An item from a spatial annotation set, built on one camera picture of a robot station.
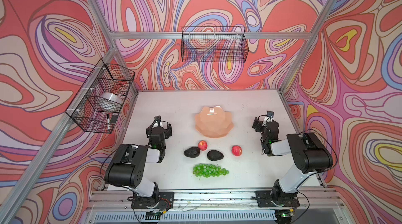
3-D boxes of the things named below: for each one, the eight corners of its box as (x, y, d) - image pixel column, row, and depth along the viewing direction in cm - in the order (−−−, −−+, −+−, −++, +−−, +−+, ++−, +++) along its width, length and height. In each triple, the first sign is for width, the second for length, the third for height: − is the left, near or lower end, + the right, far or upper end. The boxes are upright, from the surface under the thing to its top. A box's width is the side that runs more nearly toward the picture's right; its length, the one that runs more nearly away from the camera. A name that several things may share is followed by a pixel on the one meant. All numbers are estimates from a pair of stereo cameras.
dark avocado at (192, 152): (187, 161, 87) (186, 158, 83) (184, 153, 89) (183, 150, 86) (200, 155, 89) (200, 152, 85) (197, 148, 91) (197, 145, 88)
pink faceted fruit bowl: (194, 139, 95) (194, 136, 92) (195, 109, 110) (195, 105, 107) (234, 139, 95) (235, 136, 92) (229, 109, 110) (230, 105, 107)
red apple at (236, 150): (232, 157, 88) (233, 153, 85) (231, 148, 91) (232, 145, 88) (241, 157, 88) (242, 153, 84) (239, 148, 91) (241, 145, 88)
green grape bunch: (193, 179, 81) (192, 176, 77) (193, 165, 85) (193, 162, 81) (228, 179, 81) (229, 176, 77) (226, 165, 85) (227, 162, 81)
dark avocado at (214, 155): (207, 160, 87) (207, 158, 84) (206, 152, 90) (207, 149, 87) (223, 160, 87) (223, 158, 84) (222, 152, 90) (223, 149, 87)
